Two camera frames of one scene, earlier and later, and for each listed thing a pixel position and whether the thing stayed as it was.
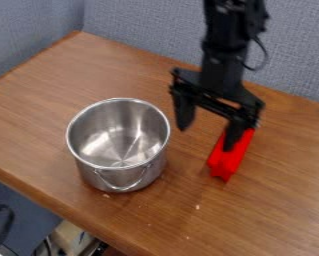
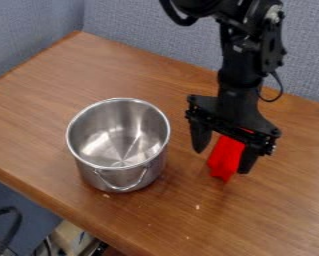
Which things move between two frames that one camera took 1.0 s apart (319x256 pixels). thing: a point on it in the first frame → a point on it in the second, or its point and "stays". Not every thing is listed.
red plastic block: x=223 y=161 stays
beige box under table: x=71 y=239 stays
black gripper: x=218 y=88 → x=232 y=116
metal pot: x=117 y=136 stays
